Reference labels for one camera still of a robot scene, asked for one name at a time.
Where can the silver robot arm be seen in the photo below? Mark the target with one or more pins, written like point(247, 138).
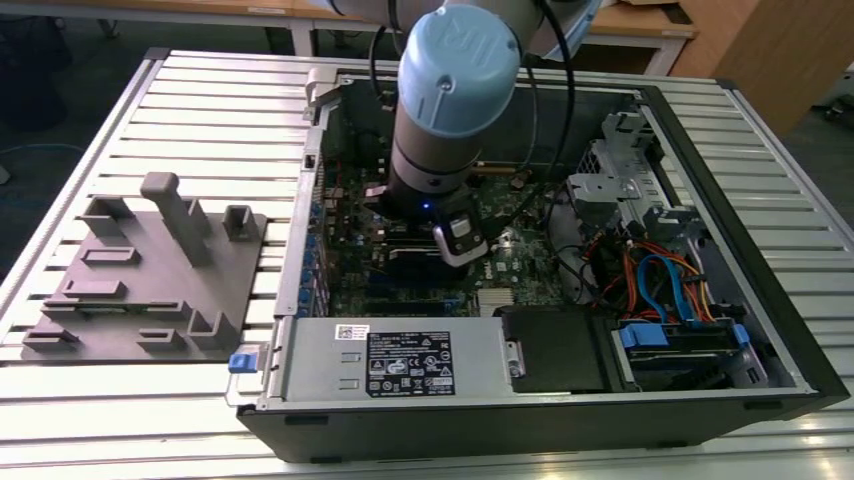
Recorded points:
point(454, 75)

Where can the RAM slot with black latch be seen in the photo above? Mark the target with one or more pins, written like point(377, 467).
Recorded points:
point(410, 241)

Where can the RAM stick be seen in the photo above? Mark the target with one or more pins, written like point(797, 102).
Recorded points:
point(410, 246)

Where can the graphics card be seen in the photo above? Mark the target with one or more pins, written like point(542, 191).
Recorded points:
point(414, 272)

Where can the silver coin cell battery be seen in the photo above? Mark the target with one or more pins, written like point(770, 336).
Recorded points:
point(519, 178)

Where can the green motherboard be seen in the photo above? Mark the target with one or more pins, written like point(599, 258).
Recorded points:
point(534, 260)

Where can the silver chipset heatsink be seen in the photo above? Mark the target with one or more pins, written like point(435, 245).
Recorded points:
point(497, 296)

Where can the metal drive cage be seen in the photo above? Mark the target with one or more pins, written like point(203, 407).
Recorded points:
point(594, 187)

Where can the grey power supply unit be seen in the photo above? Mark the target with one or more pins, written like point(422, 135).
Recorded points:
point(314, 350)

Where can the black drive box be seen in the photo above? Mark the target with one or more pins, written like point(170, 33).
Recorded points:
point(554, 350)

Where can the blue case latch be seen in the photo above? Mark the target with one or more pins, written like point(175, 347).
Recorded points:
point(242, 363)

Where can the grey parts rack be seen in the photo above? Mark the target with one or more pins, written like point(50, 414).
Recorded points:
point(160, 280)

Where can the hard disk in blue carrier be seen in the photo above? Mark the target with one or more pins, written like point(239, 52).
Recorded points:
point(643, 336)

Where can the black PC case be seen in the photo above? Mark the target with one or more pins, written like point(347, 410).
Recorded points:
point(467, 435)

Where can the brown cardboard box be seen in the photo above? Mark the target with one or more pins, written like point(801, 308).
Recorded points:
point(657, 11)

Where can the wooden cabinet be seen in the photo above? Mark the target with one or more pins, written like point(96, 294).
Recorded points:
point(788, 50)

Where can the chair base with casters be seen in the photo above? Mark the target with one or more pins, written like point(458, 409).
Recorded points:
point(842, 100)

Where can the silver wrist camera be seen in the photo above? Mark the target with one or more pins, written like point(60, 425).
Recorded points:
point(461, 245)

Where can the wooden desk with white frame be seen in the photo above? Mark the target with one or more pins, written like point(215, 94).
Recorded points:
point(647, 27)
point(200, 5)

